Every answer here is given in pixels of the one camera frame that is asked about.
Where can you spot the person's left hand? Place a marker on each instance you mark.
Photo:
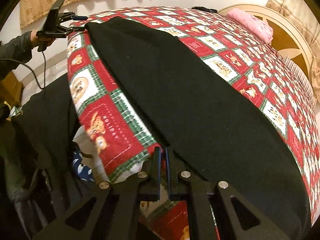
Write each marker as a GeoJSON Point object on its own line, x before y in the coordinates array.
{"type": "Point", "coordinates": [34, 40]}

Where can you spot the person's dark clothing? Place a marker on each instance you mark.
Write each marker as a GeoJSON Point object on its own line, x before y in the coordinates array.
{"type": "Point", "coordinates": [42, 120]}

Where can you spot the red printed blanket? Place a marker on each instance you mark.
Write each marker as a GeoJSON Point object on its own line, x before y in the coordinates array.
{"type": "Point", "coordinates": [105, 120]}

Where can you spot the dark object on bed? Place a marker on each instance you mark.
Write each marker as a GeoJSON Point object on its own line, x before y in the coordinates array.
{"type": "Point", "coordinates": [203, 9]}

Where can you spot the striped pillow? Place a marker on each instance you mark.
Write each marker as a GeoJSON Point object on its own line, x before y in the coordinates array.
{"type": "Point", "coordinates": [300, 80]}

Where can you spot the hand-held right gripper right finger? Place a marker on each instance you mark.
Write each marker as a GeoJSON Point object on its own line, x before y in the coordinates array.
{"type": "Point", "coordinates": [168, 170]}

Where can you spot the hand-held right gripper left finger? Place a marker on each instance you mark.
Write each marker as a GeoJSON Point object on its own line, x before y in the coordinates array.
{"type": "Point", "coordinates": [158, 170]}

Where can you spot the pink pillow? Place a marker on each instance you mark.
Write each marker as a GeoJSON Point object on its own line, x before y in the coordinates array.
{"type": "Point", "coordinates": [252, 23]}

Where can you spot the blue patterned cloth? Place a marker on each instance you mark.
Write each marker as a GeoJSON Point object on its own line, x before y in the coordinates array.
{"type": "Point", "coordinates": [81, 165]}

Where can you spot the wooden furniture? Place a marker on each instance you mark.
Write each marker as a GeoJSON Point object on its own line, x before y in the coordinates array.
{"type": "Point", "coordinates": [10, 90]}

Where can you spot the cream bed headboard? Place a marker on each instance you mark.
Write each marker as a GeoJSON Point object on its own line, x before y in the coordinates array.
{"type": "Point", "coordinates": [287, 37]}

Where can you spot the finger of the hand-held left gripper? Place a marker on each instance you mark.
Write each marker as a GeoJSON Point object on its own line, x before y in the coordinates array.
{"type": "Point", "coordinates": [75, 28]}
{"type": "Point", "coordinates": [75, 17]}

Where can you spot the black pants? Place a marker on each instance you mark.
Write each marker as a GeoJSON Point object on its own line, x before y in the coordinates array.
{"type": "Point", "coordinates": [175, 92]}

